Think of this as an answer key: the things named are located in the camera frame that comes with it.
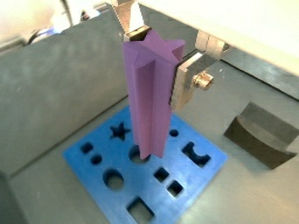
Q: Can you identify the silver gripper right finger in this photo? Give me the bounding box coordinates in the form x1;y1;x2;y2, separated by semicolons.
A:
170;31;230;111

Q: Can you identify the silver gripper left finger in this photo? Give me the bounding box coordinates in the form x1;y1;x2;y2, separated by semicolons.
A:
111;0;151;42

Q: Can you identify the purple star-shaped peg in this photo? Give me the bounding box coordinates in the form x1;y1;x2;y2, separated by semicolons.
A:
123;30;185;159

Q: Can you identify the black curved block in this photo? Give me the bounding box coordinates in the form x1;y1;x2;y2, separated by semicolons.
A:
225;102;299;169

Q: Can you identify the blue shape sorter board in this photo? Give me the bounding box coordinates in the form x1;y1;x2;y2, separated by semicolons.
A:
63;108;228;224

